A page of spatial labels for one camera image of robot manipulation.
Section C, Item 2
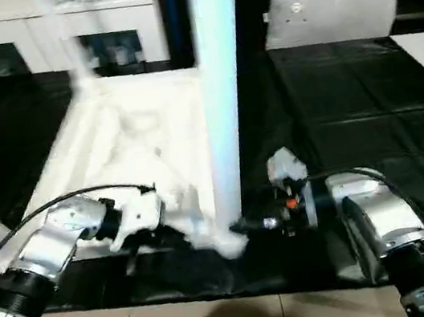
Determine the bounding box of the white plastic table top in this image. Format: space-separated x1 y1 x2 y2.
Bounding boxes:
0 55 255 299

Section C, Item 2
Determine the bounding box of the black padded mat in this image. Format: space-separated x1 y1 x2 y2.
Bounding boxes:
0 2 424 317

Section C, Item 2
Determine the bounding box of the grey pillow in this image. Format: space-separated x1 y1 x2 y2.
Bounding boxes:
256 0 409 57

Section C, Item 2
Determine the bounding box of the black bar with red light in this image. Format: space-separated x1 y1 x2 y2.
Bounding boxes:
395 10 424 25

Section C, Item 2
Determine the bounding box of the white cabinet with glass doors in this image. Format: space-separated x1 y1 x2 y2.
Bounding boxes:
0 0 173 90

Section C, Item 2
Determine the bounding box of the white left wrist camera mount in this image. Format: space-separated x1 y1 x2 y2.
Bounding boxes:
99 182 171 254

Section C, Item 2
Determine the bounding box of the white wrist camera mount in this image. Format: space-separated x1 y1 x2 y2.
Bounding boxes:
262 142 320 235
99 182 171 254

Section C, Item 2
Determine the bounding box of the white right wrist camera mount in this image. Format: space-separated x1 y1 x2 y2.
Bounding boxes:
262 142 320 235

